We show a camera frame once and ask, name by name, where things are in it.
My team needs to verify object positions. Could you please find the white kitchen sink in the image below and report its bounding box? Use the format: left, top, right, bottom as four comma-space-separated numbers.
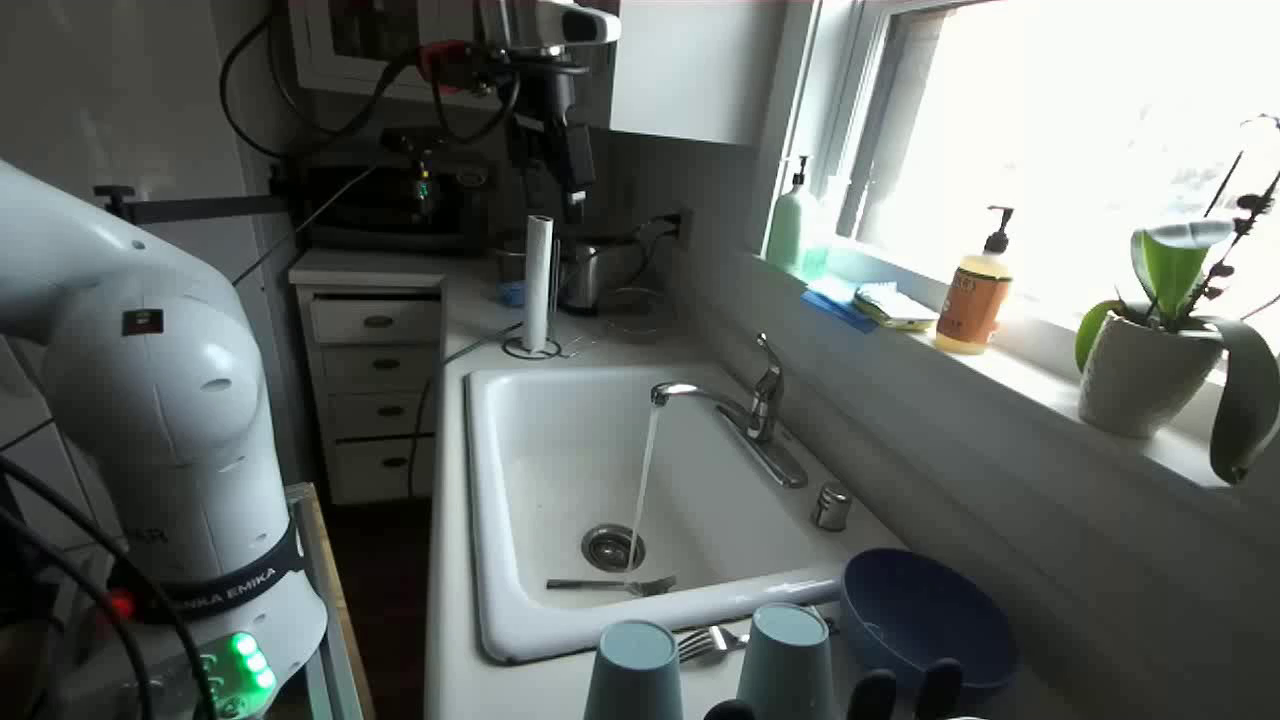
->
464, 364, 893, 662

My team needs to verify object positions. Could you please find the blue bowl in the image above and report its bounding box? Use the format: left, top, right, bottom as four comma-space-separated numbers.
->
836, 549, 1021, 703

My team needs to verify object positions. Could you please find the chrome sink sprayer cap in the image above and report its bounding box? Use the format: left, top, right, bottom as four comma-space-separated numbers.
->
814, 489, 851, 532

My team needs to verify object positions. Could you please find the green soap dispenser bottle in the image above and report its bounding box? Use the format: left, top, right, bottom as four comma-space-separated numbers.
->
763, 158, 810, 269

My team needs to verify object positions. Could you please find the white drawer cabinet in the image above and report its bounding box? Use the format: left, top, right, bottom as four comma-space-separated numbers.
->
289, 250, 445, 504

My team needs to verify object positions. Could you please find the chrome sink faucet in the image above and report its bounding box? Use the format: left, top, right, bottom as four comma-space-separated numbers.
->
649, 333, 810, 489

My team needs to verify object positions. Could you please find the steel pot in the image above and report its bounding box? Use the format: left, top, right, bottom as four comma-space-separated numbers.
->
559, 237, 649, 315

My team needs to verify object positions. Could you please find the black microwave oven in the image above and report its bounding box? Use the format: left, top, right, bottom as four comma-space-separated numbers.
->
278, 156, 493, 256

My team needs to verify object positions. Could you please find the spoon in sink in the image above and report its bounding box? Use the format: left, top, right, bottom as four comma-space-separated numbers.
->
545, 575, 676, 595

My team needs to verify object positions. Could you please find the metal fork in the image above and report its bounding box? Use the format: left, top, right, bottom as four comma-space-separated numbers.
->
681, 624, 749, 667

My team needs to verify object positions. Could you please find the amber soap dispenser bottle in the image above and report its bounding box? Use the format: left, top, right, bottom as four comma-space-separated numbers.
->
938, 204, 1014, 354

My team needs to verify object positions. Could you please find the light blue cup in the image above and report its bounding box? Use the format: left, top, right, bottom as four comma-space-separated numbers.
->
738, 605, 836, 720
584, 621, 685, 720

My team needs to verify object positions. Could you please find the white potted orchid plant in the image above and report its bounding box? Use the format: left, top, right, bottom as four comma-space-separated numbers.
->
1074, 111, 1280, 483

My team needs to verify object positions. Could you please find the blue cloth on sill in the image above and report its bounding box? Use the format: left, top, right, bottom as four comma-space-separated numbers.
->
805, 275, 873, 333

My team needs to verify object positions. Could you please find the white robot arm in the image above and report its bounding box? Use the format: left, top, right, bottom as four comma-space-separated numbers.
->
0, 165, 329, 720

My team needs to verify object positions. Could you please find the black coffee machine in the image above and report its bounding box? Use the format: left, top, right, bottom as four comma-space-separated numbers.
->
501, 0, 620, 213

